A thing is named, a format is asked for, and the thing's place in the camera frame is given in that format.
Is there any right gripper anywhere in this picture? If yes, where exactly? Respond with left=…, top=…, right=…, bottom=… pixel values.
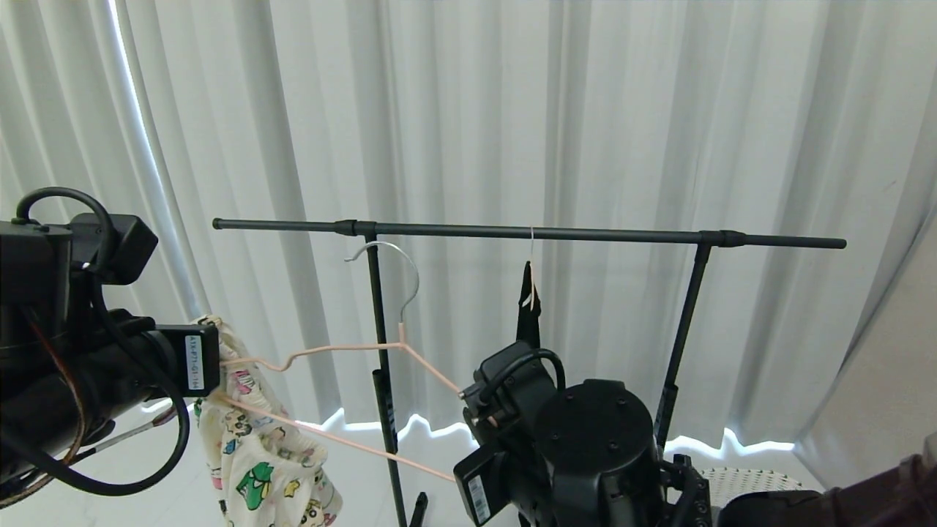
left=452, top=443, right=546, bottom=527

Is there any black clothes rack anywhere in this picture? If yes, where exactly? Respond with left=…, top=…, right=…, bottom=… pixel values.
left=212, top=217, right=848, bottom=527

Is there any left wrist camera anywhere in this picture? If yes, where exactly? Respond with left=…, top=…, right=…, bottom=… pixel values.
left=0, top=212, right=159, bottom=330

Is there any cream printed garment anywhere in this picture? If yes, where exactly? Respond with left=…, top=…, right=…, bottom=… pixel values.
left=192, top=315, right=343, bottom=527

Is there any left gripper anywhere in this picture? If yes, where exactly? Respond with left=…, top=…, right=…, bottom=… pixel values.
left=88, top=324, right=221, bottom=440

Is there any black T-shirt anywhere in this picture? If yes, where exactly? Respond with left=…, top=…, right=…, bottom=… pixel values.
left=516, top=261, right=542, bottom=349

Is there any pink clothes hanger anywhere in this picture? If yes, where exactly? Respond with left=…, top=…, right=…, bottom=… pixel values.
left=521, top=227, right=539, bottom=310
left=218, top=242, right=466, bottom=482

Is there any white curtain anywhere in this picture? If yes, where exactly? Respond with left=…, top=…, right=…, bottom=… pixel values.
left=0, top=0, right=937, bottom=451

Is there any white laundry basket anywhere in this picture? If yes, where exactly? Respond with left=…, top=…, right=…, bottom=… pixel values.
left=692, top=468, right=804, bottom=509

